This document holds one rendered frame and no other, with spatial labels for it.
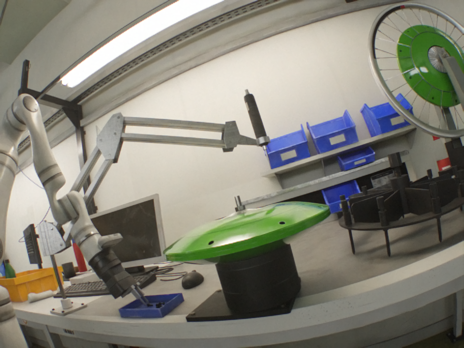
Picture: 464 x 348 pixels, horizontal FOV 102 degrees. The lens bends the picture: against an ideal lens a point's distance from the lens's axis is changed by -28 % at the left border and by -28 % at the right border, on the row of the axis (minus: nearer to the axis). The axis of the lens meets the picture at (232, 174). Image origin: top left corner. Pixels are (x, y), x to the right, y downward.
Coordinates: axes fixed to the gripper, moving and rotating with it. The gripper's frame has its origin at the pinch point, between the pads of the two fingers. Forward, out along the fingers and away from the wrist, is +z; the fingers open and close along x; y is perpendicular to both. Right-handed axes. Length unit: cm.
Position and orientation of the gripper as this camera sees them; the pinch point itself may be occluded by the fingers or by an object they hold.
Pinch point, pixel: (148, 305)
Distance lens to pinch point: 68.5
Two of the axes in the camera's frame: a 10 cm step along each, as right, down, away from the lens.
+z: 6.7, 7.2, -1.7
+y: -7.2, 6.9, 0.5
